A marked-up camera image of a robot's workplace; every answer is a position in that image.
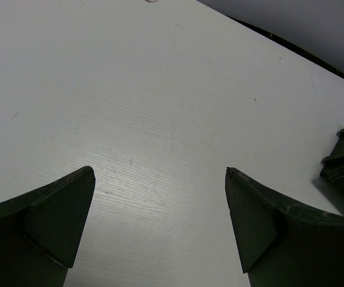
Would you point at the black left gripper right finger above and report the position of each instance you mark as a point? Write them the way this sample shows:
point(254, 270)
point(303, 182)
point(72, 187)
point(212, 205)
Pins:
point(282, 241)

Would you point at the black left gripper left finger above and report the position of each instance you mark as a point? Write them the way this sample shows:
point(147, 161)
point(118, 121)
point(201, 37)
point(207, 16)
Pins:
point(41, 230)

